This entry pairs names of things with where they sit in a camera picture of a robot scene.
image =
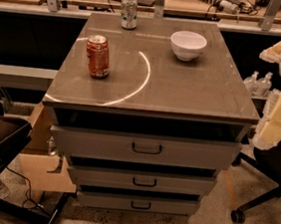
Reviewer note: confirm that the white ceramic bowl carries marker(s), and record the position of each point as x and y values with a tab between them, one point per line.
187	45

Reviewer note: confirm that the grey drawer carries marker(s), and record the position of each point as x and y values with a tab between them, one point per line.
138	203
141	180
154	149

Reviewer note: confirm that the orange soda can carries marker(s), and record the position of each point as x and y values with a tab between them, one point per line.
98	56

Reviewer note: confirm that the grey drawer cabinet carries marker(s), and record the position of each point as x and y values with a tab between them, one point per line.
150	91

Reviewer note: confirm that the green silver soda can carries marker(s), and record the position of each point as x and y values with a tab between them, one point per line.
129	14

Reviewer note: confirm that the black office chair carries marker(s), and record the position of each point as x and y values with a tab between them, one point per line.
269	163

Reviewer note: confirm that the cardboard box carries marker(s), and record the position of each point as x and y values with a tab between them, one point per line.
46	171

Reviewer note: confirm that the left clear pump bottle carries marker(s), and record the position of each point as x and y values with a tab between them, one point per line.
251	82

